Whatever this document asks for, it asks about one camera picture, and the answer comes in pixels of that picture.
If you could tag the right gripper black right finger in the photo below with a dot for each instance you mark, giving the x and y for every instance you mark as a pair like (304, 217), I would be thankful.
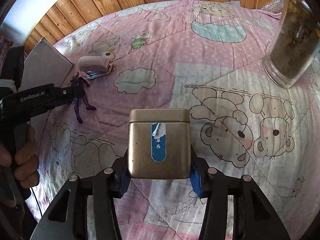
(254, 215)

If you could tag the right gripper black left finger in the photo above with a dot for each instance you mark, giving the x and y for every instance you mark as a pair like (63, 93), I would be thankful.
(66, 216)

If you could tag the pink mini stapler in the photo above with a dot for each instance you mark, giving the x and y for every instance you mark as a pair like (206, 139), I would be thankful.
(95, 66)

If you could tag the pink cartoon quilt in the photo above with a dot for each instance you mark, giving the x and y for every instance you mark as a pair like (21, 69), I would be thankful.
(204, 57)

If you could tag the person left hand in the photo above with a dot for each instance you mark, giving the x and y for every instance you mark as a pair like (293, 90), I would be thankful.
(26, 159)

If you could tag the white cardboard box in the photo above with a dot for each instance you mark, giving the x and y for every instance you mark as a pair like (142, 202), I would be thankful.
(44, 65)

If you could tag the gold tea tin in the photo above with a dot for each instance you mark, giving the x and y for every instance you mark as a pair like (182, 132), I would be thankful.
(159, 144)

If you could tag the dark robot toy box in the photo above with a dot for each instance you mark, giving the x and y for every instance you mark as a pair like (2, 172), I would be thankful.
(5, 45)

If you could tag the glass tea bottle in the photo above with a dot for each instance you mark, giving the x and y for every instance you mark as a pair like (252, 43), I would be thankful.
(295, 43)

